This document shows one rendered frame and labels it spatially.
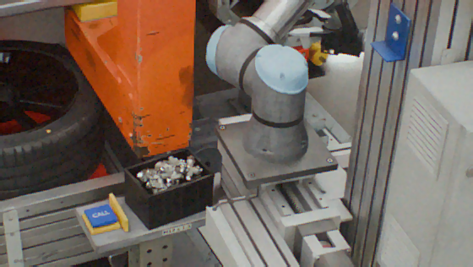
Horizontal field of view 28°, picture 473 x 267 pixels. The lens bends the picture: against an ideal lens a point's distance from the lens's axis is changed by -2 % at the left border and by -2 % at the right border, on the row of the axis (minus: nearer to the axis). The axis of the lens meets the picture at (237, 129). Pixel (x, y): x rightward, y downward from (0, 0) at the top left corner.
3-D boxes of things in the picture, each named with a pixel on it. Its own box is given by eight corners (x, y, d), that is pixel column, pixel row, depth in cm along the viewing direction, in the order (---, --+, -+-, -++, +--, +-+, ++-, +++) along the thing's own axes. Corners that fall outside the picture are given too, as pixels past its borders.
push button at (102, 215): (109, 209, 258) (108, 203, 257) (117, 225, 253) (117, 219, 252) (84, 215, 255) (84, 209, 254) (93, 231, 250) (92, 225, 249)
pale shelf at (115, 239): (219, 180, 277) (219, 171, 275) (245, 215, 265) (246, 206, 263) (75, 215, 261) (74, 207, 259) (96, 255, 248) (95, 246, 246)
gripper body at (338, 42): (317, 52, 272) (359, 61, 269) (319, 25, 267) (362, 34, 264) (323, 40, 278) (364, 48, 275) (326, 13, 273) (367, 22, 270)
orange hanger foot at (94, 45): (111, 35, 322) (110, -59, 303) (171, 117, 284) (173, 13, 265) (63, 45, 316) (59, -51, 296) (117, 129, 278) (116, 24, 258)
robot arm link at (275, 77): (277, 129, 212) (282, 76, 204) (236, 102, 220) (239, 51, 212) (316, 111, 218) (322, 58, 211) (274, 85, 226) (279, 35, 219)
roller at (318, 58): (289, 27, 341) (290, 12, 338) (331, 68, 320) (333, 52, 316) (274, 29, 339) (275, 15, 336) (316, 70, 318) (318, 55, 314)
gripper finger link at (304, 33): (291, 52, 268) (323, 49, 270) (293, 34, 264) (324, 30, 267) (287, 47, 270) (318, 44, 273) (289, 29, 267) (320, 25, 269)
